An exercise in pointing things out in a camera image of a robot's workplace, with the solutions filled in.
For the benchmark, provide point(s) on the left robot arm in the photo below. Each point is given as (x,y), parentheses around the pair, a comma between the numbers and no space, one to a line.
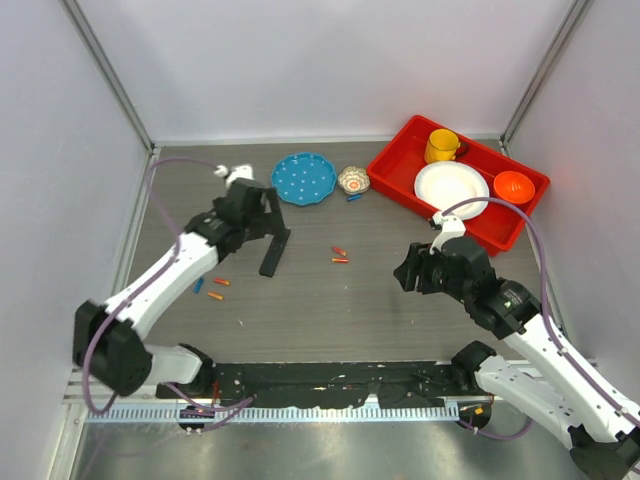
(108,340)

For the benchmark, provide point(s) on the small floral dish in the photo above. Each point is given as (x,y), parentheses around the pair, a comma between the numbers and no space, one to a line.
(354,180)

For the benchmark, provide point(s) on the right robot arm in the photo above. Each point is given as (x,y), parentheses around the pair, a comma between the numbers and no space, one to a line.
(597,423)

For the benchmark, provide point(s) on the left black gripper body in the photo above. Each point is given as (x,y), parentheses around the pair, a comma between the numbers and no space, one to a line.
(260,227)

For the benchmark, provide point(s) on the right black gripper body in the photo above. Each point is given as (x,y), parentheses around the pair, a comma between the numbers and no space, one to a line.
(434,276)

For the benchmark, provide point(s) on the black remote control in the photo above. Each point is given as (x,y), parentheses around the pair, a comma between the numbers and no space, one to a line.
(274,253)

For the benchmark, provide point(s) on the orange bowl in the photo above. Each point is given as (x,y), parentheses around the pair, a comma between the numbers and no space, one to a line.
(514,187)

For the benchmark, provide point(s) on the white paper plate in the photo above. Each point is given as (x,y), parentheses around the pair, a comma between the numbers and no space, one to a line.
(445,184)

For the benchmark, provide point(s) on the blue dotted plate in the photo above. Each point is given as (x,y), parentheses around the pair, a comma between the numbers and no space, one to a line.
(304,179)

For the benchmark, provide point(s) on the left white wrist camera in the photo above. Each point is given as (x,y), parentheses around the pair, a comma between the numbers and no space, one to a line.
(231,174)

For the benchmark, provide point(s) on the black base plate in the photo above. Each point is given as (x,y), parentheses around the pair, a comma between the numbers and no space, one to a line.
(333,385)

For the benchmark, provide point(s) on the yellow mug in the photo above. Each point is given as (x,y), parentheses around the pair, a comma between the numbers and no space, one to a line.
(444,145)

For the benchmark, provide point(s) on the red plastic bin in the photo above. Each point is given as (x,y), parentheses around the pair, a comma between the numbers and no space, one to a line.
(393,172)

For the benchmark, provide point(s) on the perforated cable tray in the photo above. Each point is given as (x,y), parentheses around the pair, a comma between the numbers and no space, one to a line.
(370,412)

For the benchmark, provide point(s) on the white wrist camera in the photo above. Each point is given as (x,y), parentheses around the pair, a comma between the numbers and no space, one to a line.
(231,174)
(449,226)

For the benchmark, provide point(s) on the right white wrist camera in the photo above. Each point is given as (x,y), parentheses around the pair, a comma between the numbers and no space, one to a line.
(449,226)

